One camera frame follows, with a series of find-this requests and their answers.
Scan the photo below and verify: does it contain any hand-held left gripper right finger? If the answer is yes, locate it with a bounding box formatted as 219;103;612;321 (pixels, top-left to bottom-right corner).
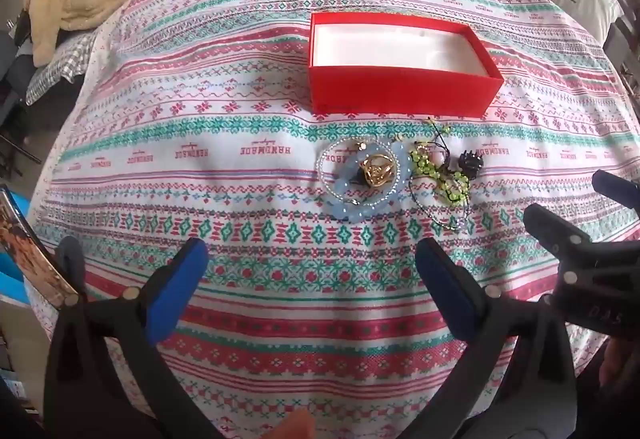
395;236;579;439

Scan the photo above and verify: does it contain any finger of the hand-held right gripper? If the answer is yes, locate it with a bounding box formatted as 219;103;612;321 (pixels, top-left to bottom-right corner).
591;170;640;213
523;204;594;265

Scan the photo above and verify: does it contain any dark chair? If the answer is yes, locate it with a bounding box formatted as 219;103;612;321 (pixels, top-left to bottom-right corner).
0;9;43;177

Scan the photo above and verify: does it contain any red jewelry box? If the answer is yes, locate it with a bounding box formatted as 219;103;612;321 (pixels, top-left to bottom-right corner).
307;12;505;118

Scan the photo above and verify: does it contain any dark bead bracelet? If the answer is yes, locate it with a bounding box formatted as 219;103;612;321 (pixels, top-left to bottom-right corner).
407;174;473;233

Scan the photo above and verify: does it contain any black cord bracelet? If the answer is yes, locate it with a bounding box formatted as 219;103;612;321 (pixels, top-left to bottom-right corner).
422;118;452;156

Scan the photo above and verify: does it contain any person's left hand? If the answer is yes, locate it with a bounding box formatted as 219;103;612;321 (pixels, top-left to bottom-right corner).
267;409;317;439

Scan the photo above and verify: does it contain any green bead bracelet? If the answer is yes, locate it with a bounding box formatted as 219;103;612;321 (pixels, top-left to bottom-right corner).
410;144;471;203

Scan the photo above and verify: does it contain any picture book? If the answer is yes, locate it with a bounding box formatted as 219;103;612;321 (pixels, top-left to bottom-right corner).
0;186;81;310

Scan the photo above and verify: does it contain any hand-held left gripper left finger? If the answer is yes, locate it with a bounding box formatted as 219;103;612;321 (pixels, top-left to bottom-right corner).
44;236;211;439

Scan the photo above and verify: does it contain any patterned pink green blanket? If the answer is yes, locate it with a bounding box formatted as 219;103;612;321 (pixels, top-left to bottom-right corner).
25;0;640;439

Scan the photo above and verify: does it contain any grey checked bed sheet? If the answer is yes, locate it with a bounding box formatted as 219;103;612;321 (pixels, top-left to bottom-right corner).
25;26;101;106

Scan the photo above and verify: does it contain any blue bead bracelet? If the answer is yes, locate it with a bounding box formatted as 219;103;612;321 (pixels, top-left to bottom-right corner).
327;142;413;224

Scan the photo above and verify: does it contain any white pearl bracelet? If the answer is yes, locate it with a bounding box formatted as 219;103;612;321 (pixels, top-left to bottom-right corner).
316;136;366;194

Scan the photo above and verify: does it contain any gold ring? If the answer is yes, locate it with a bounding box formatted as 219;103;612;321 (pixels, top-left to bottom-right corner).
361;153;399;190

